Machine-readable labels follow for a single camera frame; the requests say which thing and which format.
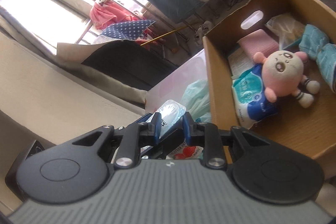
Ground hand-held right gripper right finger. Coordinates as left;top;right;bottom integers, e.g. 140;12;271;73
182;112;310;170

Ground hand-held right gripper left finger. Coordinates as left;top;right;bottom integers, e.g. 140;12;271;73
56;112;162;169

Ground clear plastic blister pack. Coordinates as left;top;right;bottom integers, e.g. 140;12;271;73
142;99;205;161

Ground blue white tissue pack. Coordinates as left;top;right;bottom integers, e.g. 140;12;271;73
231;63;279;128

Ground pink plush doll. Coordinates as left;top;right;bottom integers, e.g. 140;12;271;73
253;50;321;109

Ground pink towel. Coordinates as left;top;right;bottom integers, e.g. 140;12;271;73
238;29;279;60

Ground brown cardboard box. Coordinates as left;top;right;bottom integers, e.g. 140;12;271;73
202;0;336;161

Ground yellowish plastic packet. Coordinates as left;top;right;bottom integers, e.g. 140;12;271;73
265;13;306;49

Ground teal towel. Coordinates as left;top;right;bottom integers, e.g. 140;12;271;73
299;24;336;94

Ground white green plastic bag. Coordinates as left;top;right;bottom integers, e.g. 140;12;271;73
181;79;212;123

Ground yellow stick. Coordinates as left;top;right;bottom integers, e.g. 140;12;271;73
140;27;188;46

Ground navy star print cloth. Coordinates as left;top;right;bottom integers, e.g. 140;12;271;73
98;19;157;42

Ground beige curtain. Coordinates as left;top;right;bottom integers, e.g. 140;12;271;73
56;39;149;110

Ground pink hanging clothes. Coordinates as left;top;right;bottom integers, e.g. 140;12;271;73
89;0;158;50

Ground black appliance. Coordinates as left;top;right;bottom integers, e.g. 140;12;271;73
5;139;49;189

